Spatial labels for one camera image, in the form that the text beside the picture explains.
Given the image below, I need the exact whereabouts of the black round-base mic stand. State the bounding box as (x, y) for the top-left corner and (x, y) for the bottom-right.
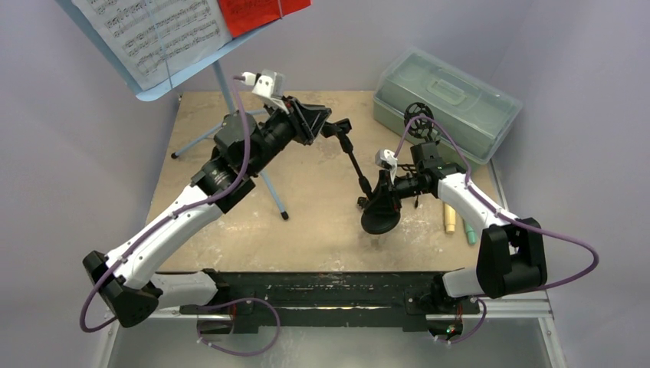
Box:
(321, 119), (401, 235)

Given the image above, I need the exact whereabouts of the cream yellow microphone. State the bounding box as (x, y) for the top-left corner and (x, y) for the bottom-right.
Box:
(443, 202), (457, 234)

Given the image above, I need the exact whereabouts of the black tripod shock-mount stand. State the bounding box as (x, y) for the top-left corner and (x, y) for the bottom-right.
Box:
(404, 102), (441, 145)

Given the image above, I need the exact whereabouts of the mint green microphone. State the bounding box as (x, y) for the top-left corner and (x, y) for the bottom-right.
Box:
(463, 219), (478, 245)

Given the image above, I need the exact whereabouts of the blue music stand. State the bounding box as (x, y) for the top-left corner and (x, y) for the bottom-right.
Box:
(54, 0), (291, 222)

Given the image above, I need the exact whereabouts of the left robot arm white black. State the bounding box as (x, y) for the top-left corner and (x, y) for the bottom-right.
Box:
(83, 97), (332, 327)

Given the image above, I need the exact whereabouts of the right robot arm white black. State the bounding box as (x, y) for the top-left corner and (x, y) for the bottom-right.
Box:
(359, 142), (547, 312)

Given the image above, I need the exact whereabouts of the green translucent storage case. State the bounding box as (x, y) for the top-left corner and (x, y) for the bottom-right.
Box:
(373, 48), (523, 168)

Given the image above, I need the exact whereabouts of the red sheet music page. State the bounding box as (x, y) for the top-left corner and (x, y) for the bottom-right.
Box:
(218, 0), (311, 38)

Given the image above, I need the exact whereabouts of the white sheet music page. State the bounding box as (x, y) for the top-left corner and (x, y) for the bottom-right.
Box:
(72, 0), (232, 90)

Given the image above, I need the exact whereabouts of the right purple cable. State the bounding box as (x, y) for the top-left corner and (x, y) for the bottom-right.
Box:
(393, 115), (600, 347)

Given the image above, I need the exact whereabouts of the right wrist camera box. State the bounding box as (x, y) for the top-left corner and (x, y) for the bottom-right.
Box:
(375, 149), (398, 183)

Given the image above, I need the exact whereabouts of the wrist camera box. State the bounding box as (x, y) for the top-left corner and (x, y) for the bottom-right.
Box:
(375, 149), (398, 183)
(241, 69), (288, 113)

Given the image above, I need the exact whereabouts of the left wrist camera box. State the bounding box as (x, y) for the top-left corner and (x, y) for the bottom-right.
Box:
(241, 69), (288, 113)

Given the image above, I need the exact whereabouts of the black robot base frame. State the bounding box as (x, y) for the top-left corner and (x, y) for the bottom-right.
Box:
(179, 271), (481, 334)

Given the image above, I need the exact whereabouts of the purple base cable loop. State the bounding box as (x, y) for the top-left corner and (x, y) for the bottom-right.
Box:
(195, 297), (281, 357)

